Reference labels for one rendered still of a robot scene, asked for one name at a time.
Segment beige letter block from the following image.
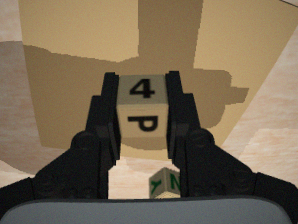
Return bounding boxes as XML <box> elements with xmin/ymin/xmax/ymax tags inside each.
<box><xmin>116</xmin><ymin>74</ymin><xmax>169</xmax><ymax>138</ymax></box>
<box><xmin>149</xmin><ymin>167</ymin><xmax>180</xmax><ymax>199</ymax></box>

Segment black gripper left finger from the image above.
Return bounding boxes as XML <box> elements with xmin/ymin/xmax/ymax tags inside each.
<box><xmin>0</xmin><ymin>72</ymin><xmax>121</xmax><ymax>220</ymax></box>

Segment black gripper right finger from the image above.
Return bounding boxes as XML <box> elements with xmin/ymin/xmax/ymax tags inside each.
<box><xmin>165</xmin><ymin>71</ymin><xmax>298</xmax><ymax>224</ymax></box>

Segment tan flat mat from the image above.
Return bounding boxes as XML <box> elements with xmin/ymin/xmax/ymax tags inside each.
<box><xmin>18</xmin><ymin>0</ymin><xmax>298</xmax><ymax>150</ymax></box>

